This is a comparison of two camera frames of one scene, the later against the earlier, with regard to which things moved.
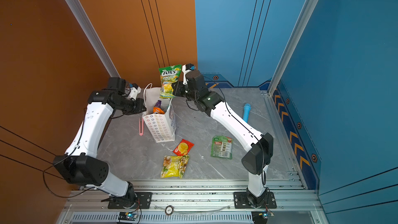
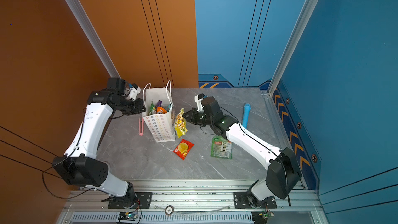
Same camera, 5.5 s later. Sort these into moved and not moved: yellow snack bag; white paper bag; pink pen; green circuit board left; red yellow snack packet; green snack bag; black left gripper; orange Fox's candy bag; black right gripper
Moved: black right gripper; yellow snack bag; green snack bag
Not moved: orange Fox's candy bag; green circuit board left; white paper bag; red yellow snack packet; black left gripper; pink pen
